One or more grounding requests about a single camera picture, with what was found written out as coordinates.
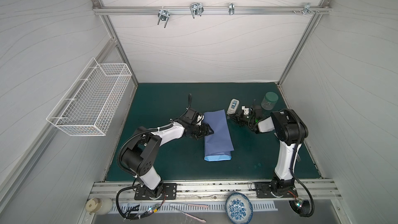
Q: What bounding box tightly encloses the light blue wrapping paper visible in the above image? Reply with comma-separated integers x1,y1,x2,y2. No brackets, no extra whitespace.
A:
204,110,234,162

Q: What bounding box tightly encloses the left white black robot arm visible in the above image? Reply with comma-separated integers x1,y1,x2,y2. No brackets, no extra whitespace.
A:
117,94,214,199

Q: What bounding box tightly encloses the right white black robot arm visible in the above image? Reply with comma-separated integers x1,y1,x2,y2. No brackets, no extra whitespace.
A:
227,99,308,198

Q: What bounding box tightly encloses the green lid clear jar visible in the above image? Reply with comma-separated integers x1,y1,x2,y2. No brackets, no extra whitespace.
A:
261,92,279,111

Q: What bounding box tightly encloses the green table mat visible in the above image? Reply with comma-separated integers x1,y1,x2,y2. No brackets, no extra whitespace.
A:
105,82,321,181

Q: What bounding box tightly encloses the blue white patterned plate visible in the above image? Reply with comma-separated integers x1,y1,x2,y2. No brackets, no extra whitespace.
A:
225,192,254,224

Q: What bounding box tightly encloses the left metal hook clamp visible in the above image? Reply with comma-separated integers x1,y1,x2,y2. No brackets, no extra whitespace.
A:
157,9,170,28

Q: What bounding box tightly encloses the metal hook clamp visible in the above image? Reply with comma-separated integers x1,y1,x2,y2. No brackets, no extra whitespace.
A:
189,2,204,18
157,9,170,28

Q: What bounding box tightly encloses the middle metal hook clamp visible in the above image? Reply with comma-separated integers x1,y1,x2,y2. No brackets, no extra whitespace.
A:
189,2,204,18

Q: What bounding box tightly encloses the white round container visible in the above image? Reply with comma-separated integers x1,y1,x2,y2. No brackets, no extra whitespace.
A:
85,198,113,215

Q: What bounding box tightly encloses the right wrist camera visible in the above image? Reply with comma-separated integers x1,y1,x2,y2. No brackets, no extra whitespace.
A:
241,106,251,116

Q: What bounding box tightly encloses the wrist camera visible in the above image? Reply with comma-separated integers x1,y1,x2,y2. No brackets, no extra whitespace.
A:
241,106,251,116
195,114,204,125

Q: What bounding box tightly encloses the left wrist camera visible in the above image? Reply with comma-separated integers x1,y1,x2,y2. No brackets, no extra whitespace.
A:
195,114,204,125

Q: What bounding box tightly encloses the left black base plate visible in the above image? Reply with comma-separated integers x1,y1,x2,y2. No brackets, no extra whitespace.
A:
134,183,177,201

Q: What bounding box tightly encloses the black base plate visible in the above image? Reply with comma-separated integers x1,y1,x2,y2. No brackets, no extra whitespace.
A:
255,180,298,199
134,183,177,201

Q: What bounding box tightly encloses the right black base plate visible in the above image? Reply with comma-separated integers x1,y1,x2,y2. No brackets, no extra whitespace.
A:
255,180,298,199

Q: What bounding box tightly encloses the white wire basket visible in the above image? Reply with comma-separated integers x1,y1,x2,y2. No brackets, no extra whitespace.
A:
46,58,132,136

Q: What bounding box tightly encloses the aluminium top cross rail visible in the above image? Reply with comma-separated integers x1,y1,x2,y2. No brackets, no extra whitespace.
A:
93,5,333,16

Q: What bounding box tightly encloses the small metal ring clamp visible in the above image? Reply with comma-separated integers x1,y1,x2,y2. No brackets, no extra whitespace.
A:
229,3,235,16

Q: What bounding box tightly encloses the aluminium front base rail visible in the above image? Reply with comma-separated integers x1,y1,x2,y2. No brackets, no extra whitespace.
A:
89,179,342,203

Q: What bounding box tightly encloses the right metal bracket clamp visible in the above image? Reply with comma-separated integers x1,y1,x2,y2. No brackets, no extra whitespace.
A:
292,3,320,16

